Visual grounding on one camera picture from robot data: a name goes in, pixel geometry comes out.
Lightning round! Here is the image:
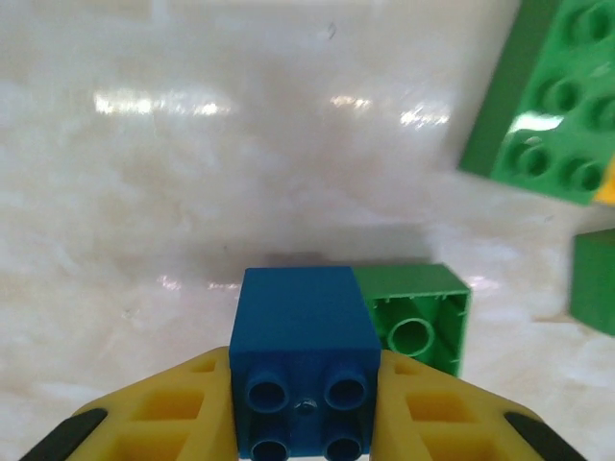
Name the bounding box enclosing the small green lego brick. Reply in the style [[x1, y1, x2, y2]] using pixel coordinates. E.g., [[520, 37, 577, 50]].
[[353, 262, 474, 378]]

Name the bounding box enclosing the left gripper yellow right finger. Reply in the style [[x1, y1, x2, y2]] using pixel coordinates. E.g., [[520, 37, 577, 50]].
[[373, 349, 593, 461]]

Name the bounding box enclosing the yellow lego brick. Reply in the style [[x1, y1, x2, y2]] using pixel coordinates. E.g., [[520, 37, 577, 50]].
[[592, 158, 615, 207]]

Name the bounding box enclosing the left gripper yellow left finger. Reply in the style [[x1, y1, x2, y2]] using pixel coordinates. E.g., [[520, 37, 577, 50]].
[[18, 346, 235, 461]]

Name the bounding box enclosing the long green lego brick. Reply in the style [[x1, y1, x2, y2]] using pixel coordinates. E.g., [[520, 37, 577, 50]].
[[457, 0, 615, 208], [568, 229, 615, 335]]

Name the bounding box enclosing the small blue lego brick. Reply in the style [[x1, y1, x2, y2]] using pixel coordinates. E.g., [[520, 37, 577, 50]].
[[229, 266, 384, 460]]

